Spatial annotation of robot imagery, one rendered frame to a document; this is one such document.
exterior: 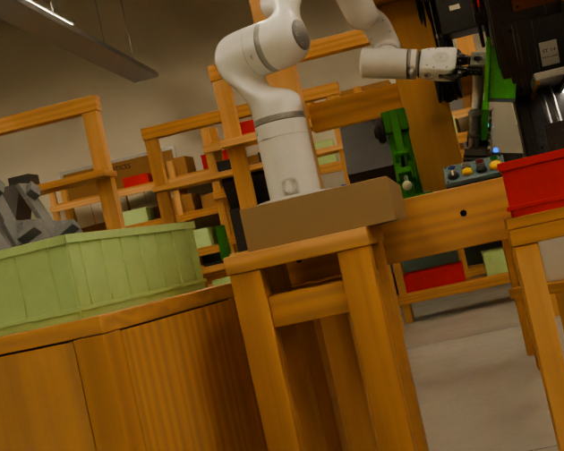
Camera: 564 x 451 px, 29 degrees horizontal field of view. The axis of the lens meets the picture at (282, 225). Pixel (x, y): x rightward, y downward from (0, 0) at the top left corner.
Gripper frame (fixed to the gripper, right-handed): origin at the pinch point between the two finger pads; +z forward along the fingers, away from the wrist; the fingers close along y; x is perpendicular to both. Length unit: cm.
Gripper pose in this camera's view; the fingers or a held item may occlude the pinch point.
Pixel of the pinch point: (474, 65)
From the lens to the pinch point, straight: 306.0
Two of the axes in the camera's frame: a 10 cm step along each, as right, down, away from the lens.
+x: 1.0, 6.9, 7.2
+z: 9.8, 0.5, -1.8
